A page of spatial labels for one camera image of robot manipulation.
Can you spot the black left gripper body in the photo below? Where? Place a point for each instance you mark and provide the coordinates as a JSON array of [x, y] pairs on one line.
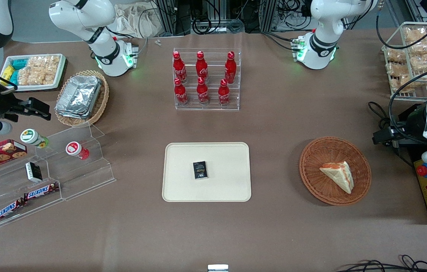
[[412, 124]]

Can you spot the triangle sandwich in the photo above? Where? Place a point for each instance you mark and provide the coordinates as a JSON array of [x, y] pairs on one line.
[[340, 175]]

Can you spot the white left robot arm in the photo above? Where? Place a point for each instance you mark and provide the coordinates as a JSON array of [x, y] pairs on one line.
[[323, 37]]

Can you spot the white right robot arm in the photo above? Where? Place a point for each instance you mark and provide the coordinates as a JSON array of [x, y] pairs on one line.
[[84, 15]]

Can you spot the white snack tray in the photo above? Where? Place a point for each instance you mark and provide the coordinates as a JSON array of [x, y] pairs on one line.
[[35, 87]]

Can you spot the light wicker basket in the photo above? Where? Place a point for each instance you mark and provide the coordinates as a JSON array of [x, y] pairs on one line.
[[101, 105]]

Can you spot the brown wicker basket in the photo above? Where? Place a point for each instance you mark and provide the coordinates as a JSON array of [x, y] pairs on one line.
[[323, 189]]

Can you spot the beige plastic tray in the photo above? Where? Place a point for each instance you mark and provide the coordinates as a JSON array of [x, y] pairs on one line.
[[183, 189]]

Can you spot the green lid cup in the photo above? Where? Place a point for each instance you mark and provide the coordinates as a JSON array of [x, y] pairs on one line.
[[31, 136]]

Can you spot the clear rice cracker pack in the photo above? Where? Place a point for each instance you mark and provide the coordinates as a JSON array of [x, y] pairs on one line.
[[52, 68], [37, 70], [24, 76]]

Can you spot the teal snack packet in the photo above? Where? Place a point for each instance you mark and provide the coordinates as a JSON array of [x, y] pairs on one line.
[[19, 64], [14, 77]]

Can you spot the yellow snack packet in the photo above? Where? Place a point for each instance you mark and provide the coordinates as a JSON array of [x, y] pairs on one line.
[[6, 72]]

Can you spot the bagged fried snack pack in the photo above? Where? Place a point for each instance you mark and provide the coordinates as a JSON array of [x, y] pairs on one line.
[[395, 55], [398, 70], [415, 34], [423, 62], [423, 48], [400, 84]]

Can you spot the stacked aluminium foil trays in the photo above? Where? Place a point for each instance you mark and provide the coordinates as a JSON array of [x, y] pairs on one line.
[[79, 96]]

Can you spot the red lid cup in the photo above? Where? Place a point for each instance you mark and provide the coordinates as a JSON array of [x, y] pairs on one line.
[[75, 149]]

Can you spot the small black white box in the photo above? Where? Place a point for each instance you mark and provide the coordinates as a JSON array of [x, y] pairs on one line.
[[33, 172]]

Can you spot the snickers chocolate bar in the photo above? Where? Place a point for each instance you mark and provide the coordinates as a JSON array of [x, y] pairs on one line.
[[41, 191], [7, 210]]

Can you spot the clear acrylic stepped shelf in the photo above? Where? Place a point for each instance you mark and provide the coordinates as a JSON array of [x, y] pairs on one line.
[[84, 181]]

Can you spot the beige cloth bag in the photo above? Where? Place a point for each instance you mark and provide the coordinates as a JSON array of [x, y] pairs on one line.
[[137, 20]]

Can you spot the red cola bottle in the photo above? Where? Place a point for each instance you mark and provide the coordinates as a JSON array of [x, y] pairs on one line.
[[224, 94], [179, 68], [202, 67], [202, 92], [230, 68], [180, 93]]

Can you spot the clear acrylic bottle rack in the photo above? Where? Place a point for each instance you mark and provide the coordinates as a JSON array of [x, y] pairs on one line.
[[213, 107]]

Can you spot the silver object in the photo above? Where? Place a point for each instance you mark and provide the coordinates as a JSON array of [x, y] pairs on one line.
[[218, 268]]

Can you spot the aluminium frame rack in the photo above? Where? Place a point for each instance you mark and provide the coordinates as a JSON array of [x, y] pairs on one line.
[[270, 15], [171, 17]]

